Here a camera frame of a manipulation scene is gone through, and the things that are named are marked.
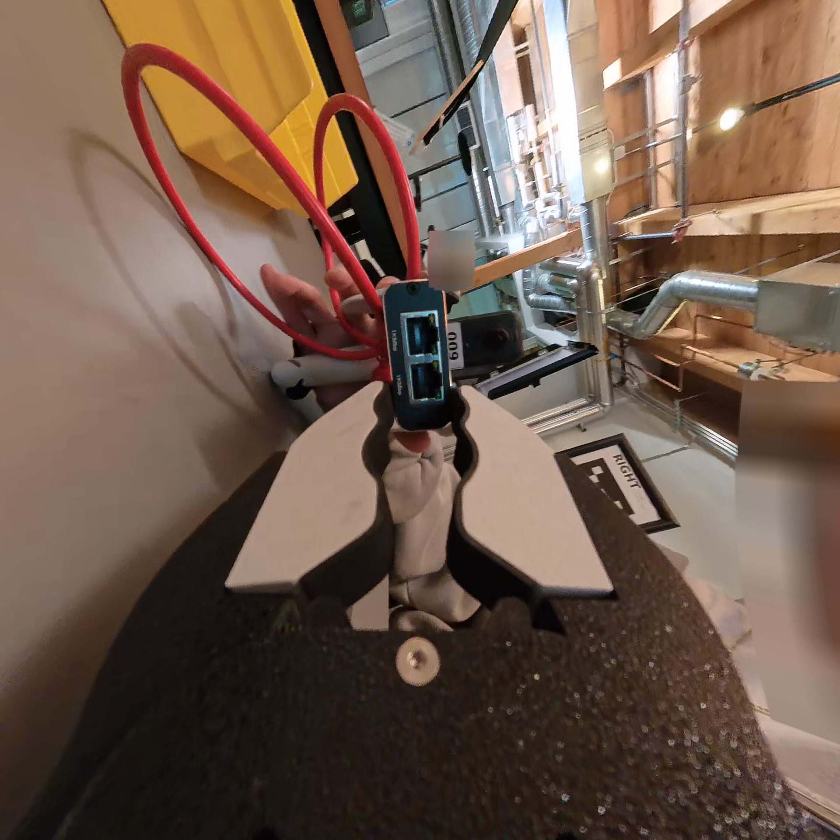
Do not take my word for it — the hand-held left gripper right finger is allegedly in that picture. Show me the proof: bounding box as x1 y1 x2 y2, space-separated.
447 385 616 599

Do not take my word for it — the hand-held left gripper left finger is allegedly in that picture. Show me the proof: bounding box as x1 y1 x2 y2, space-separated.
226 388 396 599

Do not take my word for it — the black ethernet splitter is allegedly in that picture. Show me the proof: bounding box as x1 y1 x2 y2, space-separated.
382 279 460 431

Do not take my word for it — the red ethernet cable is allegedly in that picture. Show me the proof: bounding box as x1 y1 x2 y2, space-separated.
121 44 425 363

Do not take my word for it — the yellow plastic bin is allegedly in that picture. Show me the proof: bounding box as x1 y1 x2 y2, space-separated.
103 0 361 215

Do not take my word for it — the person's right forearm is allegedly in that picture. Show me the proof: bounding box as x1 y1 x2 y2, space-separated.
386 447 484 623

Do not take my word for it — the person's right hand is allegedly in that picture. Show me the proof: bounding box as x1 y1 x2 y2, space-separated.
259 255 454 458

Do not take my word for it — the black framed marker sign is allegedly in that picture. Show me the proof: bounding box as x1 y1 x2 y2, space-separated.
556 435 681 535

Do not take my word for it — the silver ventilation duct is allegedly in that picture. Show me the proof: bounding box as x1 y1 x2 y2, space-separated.
525 0 840 408

